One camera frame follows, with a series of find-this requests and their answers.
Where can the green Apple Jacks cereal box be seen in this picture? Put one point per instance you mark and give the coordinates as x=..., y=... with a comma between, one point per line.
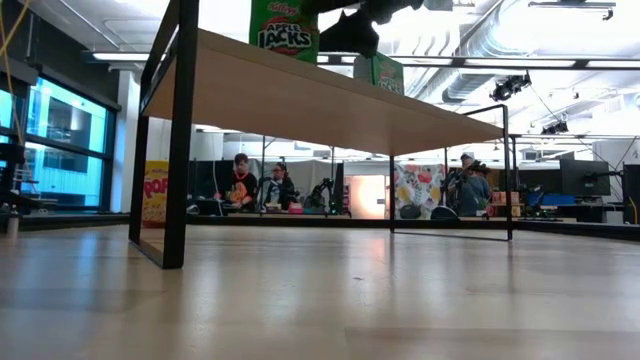
x=285, y=37
x=385, y=75

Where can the black partition screen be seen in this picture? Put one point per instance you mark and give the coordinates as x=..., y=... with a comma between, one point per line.
x=210, y=180

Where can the blue bin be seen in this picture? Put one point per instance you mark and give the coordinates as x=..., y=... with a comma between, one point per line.
x=550, y=200

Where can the black metal table frame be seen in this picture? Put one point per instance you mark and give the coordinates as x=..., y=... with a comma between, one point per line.
x=300, y=220

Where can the rectangular ceiling light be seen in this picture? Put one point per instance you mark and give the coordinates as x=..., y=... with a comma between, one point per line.
x=120, y=56

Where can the silver ceiling duct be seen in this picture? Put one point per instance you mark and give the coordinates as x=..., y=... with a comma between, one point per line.
x=460, y=87

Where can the grey ceiling box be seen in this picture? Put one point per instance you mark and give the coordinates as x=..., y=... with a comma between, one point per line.
x=439, y=4

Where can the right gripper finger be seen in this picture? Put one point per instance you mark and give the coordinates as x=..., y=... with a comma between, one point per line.
x=350, y=37
x=330, y=5

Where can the black ceiling camera fixture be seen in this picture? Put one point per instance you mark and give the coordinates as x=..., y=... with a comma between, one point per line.
x=555, y=127
x=507, y=87

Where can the person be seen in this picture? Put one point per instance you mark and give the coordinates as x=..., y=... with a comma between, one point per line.
x=242, y=187
x=470, y=192
x=280, y=190

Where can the large glass window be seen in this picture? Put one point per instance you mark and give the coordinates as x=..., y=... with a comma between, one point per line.
x=65, y=150

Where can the wooden shelf with black frame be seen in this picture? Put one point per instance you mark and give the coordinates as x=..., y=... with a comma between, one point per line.
x=300, y=105

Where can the black ceiling track fixture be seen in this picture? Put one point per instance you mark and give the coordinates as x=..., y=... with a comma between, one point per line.
x=570, y=4

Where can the pink box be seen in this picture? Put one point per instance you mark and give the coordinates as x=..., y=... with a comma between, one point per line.
x=296, y=208

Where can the black chair back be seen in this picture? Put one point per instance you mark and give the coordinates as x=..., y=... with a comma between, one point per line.
x=444, y=213
x=410, y=211

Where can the orange box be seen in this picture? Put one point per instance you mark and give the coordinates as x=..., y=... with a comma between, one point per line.
x=505, y=197

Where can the yellow Pops cereal box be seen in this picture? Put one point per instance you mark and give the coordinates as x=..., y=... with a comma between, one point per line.
x=152, y=195

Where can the small black background robot arm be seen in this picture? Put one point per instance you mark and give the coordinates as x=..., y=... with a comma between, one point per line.
x=322, y=195

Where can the floral patterned cloth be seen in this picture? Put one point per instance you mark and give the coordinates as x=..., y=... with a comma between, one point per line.
x=417, y=187

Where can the long ceiling light fixture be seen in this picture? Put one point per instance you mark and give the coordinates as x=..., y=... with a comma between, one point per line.
x=582, y=63

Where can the orange lit panel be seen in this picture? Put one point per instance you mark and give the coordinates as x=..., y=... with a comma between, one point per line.
x=367, y=195

